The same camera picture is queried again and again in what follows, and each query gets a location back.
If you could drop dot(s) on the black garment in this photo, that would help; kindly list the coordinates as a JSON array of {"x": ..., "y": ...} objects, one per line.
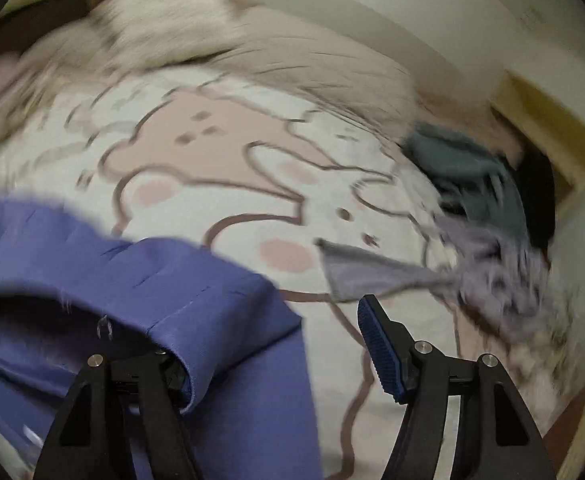
[{"x": 535, "y": 182}]

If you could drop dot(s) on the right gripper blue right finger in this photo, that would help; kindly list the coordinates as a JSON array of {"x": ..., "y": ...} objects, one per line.
[{"x": 497, "y": 437}]

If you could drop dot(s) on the wooden shelf right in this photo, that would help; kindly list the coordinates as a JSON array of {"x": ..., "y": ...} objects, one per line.
[{"x": 553, "y": 129}]

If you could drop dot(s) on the large beige quilted pillow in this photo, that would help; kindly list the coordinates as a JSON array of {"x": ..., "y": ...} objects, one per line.
[{"x": 332, "y": 70}]

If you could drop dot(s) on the cartoon bear print blanket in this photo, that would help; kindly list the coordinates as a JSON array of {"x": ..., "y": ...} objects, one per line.
[{"x": 255, "y": 176}]

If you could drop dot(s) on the dark teal sweater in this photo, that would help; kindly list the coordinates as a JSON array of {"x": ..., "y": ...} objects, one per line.
[{"x": 472, "y": 182}]

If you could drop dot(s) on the grey lilac ribbed garment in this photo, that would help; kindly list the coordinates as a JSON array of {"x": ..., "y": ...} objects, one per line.
[{"x": 501, "y": 281}]

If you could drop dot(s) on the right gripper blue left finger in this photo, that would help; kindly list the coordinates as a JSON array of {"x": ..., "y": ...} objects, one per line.
[{"x": 90, "y": 437}]

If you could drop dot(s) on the purple blue sweatshirt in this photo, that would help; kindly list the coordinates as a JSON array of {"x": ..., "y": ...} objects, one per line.
[{"x": 67, "y": 292}]

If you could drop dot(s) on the folded beige garments stack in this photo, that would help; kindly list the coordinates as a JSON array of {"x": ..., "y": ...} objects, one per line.
[{"x": 35, "y": 88}]

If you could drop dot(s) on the white fluffy pillow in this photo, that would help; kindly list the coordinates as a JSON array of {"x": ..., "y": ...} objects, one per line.
[{"x": 142, "y": 34}]

